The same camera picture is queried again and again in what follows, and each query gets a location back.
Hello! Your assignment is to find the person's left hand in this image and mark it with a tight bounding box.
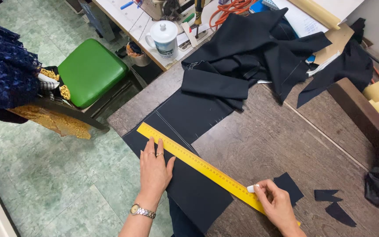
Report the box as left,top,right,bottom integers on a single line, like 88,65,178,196
139,137,176,202

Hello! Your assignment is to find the person's right hand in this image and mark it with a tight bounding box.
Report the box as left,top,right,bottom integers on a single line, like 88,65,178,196
253,179,301,233

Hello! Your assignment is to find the yellow metal ruler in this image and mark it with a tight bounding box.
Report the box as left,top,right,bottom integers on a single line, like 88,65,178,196
136,122,302,227

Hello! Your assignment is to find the square dark fabric scrap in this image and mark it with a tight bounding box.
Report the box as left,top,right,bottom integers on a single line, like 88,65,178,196
273,172,305,207

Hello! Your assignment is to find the silver gold wristwatch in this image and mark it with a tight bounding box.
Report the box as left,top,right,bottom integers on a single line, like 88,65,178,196
130,204,157,220

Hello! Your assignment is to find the small notched dark fabric scrap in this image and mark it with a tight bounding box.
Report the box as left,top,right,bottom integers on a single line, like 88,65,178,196
314,189,343,203

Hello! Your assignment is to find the person's dark trouser leg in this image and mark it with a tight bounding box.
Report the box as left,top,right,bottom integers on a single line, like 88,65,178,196
168,197,205,237

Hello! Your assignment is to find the pointed dark fabric scrap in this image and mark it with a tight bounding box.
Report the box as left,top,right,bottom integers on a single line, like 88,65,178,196
325,201,357,228

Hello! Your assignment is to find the gold lace fabric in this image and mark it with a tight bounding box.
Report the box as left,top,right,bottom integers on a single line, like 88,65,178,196
8,67,92,140

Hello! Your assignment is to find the green cushioned stool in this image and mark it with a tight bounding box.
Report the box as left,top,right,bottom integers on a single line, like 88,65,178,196
33,38,134,133

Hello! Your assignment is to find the small pot with scraps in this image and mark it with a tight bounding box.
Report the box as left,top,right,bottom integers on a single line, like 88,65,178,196
126,41,151,67

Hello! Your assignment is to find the dark wooden block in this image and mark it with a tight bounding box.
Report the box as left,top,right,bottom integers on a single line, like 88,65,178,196
327,78,379,149

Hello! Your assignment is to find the white lidded mug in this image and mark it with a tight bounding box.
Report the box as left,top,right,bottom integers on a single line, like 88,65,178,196
145,20,179,61

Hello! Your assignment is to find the pile of dark navy fabric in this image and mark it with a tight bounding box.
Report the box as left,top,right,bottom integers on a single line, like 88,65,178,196
181,7,333,111

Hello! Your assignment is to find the long dark navy fabric piece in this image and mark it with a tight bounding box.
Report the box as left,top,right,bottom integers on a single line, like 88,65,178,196
296,17,374,109

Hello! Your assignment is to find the white work table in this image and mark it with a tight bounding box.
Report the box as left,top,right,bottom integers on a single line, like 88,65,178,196
92,0,221,72

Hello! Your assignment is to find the grey box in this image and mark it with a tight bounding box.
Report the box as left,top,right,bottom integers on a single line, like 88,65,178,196
79,0,116,42

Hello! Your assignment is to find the brown cardboard pattern piece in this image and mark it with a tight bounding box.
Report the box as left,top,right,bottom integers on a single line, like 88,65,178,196
312,22,355,65

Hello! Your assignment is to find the blue lace fabric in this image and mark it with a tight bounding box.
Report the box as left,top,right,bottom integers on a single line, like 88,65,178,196
0,17,43,124

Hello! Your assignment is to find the white paper sheet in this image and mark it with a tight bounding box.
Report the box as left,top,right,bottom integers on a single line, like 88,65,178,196
271,0,329,39

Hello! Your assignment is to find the blue plastic object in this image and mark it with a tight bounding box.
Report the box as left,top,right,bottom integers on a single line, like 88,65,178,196
249,0,277,14

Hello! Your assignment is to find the beige paper roll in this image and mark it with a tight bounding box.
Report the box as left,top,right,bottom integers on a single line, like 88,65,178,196
288,0,342,31

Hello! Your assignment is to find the yellow black handled tool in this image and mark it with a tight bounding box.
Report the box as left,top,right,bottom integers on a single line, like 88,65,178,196
194,0,206,39

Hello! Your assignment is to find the orange cable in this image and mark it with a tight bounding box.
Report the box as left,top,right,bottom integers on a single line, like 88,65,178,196
208,0,257,29

